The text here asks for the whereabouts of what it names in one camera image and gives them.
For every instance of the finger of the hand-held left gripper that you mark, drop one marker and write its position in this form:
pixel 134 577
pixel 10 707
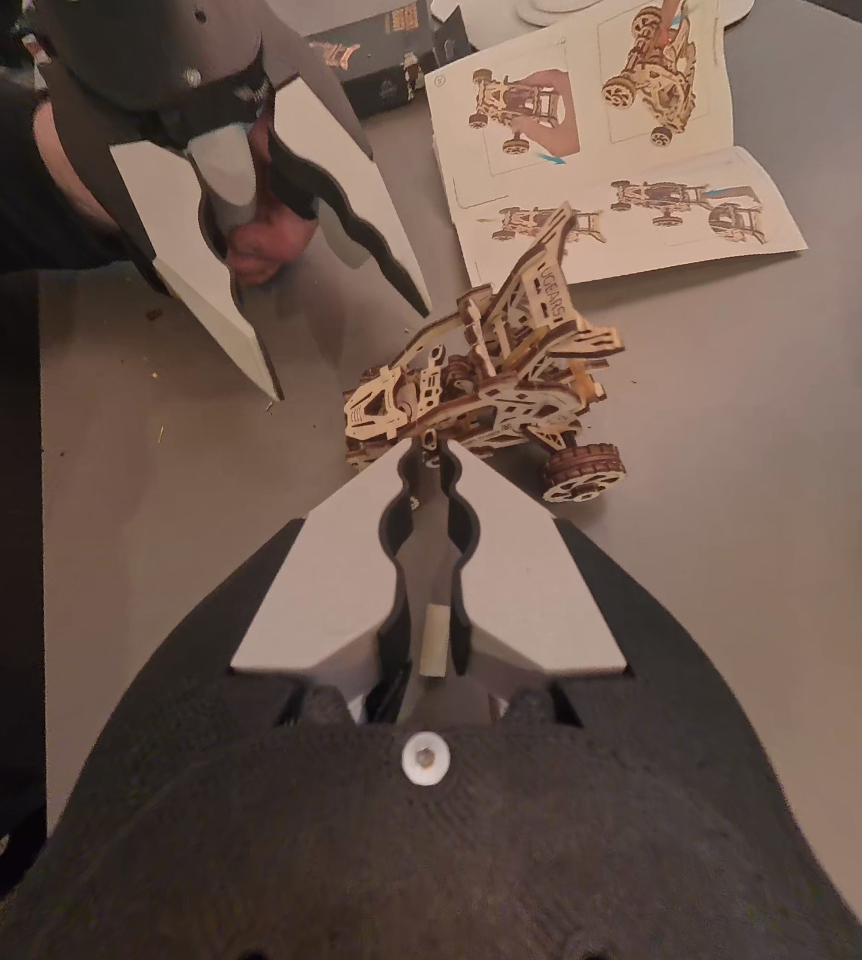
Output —
pixel 341 165
pixel 176 247

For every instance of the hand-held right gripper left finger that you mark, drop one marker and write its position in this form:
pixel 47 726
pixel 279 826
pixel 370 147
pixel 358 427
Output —
pixel 311 592

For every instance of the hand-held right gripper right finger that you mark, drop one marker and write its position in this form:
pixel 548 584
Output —
pixel 543 592

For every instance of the black model kit box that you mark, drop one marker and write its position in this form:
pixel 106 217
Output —
pixel 371 60

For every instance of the pale wooden stick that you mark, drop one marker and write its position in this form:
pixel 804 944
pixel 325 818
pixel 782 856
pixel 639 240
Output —
pixel 435 641

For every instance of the wooden buggy model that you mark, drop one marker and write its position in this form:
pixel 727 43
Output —
pixel 491 375

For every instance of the white instruction booklet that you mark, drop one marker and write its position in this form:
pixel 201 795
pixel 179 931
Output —
pixel 626 150

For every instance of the person's left hand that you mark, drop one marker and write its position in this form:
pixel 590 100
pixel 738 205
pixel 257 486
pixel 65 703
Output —
pixel 273 240

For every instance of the wooden book stand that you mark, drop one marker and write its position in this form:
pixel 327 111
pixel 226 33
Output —
pixel 626 9

